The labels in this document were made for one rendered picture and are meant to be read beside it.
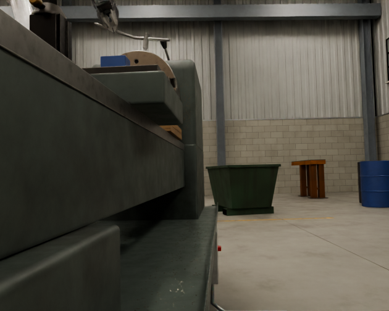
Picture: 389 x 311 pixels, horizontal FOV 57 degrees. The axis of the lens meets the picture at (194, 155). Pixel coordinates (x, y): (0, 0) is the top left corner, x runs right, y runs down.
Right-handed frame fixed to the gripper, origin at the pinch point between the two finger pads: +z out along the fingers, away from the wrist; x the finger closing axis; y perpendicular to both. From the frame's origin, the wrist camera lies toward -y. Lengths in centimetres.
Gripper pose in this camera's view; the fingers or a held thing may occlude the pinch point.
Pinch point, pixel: (113, 30)
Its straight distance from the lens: 161.4
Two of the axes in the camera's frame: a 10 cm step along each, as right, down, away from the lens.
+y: -0.8, -0.6, -10.0
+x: 9.4, -3.3, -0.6
